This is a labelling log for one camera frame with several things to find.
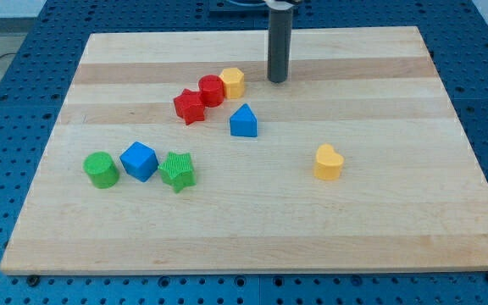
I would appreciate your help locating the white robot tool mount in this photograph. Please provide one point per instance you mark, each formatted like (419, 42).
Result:
(281, 3)

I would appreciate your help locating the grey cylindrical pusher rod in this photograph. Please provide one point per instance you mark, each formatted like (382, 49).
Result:
(279, 44)

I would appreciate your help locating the yellow heart block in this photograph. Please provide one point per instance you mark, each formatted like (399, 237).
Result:
(328, 163)

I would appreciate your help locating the blue triangle block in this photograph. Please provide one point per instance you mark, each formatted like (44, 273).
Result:
(243, 122)

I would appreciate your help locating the yellow hexagon block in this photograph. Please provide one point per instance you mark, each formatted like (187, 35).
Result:
(234, 82)

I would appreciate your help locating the red cylinder block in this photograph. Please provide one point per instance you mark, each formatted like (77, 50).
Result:
(212, 91)

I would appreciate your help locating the red star block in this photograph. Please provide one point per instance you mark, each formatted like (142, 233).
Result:
(189, 106)

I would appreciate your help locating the wooden board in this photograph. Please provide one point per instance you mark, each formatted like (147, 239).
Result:
(411, 196)

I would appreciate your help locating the green star block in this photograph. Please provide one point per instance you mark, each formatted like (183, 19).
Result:
(177, 171)

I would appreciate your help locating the blue cube block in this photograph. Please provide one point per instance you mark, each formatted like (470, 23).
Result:
(139, 161)

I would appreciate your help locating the green cylinder block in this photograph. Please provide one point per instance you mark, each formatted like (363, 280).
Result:
(101, 170)

